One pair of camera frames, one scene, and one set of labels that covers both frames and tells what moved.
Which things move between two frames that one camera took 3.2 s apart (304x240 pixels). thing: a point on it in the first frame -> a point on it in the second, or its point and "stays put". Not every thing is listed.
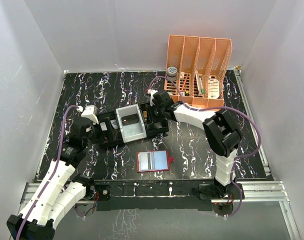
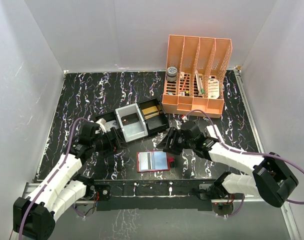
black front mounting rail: [150, 194] stays put
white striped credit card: [145, 160] stays put
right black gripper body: [155, 116] -> [174, 141]
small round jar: [171, 75] stays put
